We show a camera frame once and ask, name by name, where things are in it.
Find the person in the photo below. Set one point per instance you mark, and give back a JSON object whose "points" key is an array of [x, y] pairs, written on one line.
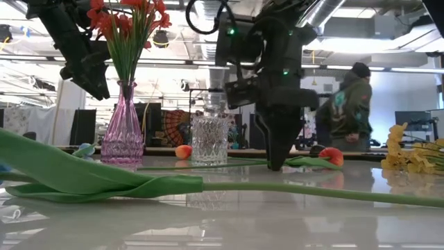
{"points": [[350, 104]]}

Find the black dome-shaped object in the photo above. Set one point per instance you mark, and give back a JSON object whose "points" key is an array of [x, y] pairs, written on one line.
{"points": [[316, 149]]}

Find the white monitor back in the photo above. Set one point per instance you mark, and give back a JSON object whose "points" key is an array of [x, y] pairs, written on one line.
{"points": [[437, 121]]}

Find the red-orange artificial tulip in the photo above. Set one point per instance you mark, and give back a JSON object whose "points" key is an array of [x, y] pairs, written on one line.
{"points": [[333, 156]]}

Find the smooth silver ventilation duct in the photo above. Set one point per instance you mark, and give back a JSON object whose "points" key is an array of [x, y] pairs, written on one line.
{"points": [[322, 14]]}

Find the ribbed silver ventilation duct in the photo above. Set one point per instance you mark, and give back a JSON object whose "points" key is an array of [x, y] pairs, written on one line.
{"points": [[209, 52]]}

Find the person's hand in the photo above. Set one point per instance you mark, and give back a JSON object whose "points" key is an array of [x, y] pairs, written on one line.
{"points": [[352, 137]]}

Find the pink ribbed glass vase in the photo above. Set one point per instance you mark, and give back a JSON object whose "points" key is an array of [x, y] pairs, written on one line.
{"points": [[123, 139]]}

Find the yellow artificial flower bunch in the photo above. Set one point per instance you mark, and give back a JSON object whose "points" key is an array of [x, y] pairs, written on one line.
{"points": [[395, 139]]}

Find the yellow hanging tag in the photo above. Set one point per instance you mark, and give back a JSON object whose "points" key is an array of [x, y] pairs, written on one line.
{"points": [[314, 82]]}

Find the green stem with leaf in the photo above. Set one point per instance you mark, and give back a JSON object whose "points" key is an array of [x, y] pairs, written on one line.
{"points": [[69, 170]]}

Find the beige wooden desk top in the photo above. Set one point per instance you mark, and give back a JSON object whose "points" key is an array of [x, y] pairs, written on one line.
{"points": [[163, 151]]}

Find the clear cut glass vase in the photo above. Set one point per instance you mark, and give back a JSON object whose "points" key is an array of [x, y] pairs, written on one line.
{"points": [[209, 142]]}

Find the black partition panel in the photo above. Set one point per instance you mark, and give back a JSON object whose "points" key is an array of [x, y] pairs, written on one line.
{"points": [[83, 126]]}

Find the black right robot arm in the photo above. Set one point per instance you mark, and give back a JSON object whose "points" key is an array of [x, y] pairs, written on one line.
{"points": [[277, 34]]}

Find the white hanging cloth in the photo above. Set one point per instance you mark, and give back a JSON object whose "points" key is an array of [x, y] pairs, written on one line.
{"points": [[17, 119]]}

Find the dark desktop monitor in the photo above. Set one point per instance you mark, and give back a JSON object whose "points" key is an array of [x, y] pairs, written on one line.
{"points": [[412, 121]]}

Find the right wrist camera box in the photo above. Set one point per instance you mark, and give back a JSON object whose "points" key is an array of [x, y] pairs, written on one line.
{"points": [[243, 92]]}

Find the orange mandala tapestry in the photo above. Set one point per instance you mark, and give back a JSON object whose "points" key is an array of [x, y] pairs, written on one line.
{"points": [[173, 126]]}

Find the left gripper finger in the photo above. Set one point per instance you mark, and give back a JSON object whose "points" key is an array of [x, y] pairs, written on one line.
{"points": [[100, 83], [85, 85]]}

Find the long ceiling light strip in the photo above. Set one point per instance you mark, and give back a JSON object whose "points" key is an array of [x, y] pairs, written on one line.
{"points": [[416, 70], [310, 66], [204, 63], [354, 68]]}

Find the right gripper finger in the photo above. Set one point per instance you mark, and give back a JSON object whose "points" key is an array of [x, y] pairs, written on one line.
{"points": [[263, 128], [282, 135]]}

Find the white pillar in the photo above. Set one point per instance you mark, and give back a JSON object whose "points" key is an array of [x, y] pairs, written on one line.
{"points": [[69, 104]]}

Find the orange artificial tulip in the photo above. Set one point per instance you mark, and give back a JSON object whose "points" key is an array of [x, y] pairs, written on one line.
{"points": [[184, 151]]}

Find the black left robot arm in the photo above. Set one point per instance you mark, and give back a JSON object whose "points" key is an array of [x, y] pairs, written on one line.
{"points": [[59, 24]]}

